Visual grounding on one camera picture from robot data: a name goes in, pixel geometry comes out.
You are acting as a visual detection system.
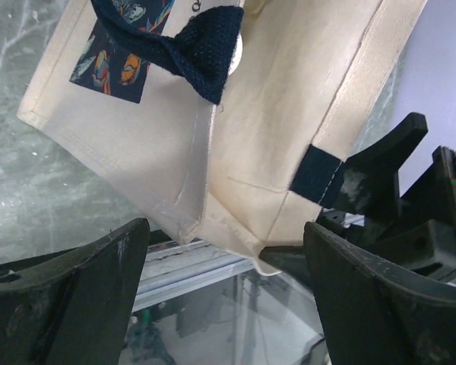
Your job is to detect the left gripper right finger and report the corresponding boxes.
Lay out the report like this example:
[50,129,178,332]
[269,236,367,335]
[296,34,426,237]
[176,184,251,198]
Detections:
[303,222,456,364]

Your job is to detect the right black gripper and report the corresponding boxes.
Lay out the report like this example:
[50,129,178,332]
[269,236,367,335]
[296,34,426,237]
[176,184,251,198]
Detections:
[318,113,456,284]

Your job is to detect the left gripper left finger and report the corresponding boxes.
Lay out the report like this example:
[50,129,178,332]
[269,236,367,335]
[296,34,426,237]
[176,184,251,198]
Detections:
[0,218,150,364]

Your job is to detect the beige canvas tote bag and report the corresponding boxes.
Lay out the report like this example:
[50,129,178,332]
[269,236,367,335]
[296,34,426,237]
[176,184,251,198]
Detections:
[17,1,425,275]

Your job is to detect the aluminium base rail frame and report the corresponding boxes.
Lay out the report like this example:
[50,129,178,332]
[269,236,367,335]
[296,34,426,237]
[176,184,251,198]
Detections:
[132,240,253,312]

